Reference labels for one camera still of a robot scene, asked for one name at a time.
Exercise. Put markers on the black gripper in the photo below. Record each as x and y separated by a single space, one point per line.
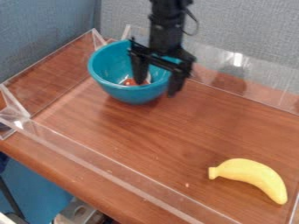
163 52

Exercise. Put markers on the brown white toy mushroom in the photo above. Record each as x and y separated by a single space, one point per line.
130 82

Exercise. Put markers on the blue bowl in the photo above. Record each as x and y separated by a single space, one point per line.
109 68

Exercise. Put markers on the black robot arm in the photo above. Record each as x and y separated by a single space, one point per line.
169 8

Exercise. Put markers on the clear acrylic barrier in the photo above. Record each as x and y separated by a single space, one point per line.
136 160

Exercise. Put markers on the yellow toy banana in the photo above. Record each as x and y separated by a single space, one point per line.
253 173

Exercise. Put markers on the grey metal bracket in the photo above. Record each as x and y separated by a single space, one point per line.
78 213

